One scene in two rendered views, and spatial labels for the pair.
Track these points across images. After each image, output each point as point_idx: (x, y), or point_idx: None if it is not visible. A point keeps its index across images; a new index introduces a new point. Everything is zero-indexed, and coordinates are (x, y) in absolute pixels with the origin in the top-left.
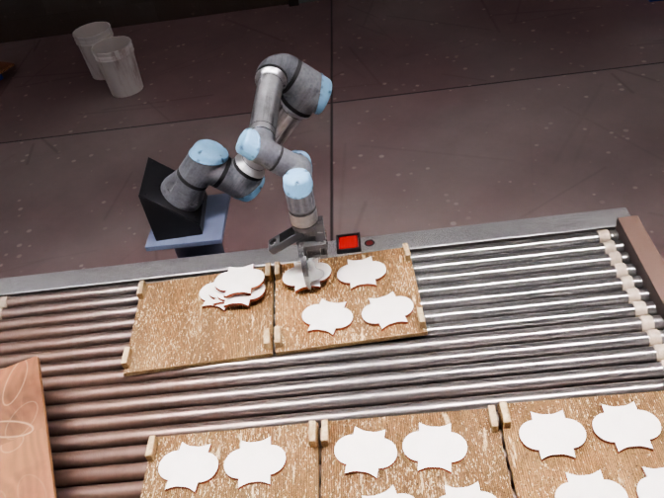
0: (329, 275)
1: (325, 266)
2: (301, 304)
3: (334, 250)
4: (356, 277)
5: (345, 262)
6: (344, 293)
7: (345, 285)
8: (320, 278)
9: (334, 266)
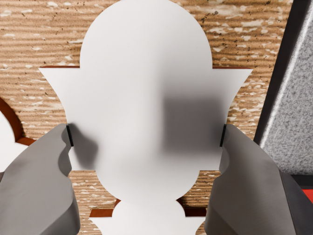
0: (121, 198)
1: (170, 192)
2: (27, 78)
3: (281, 168)
4: (130, 229)
5: (206, 203)
6: (81, 195)
7: (116, 198)
8: (108, 174)
9: (200, 180)
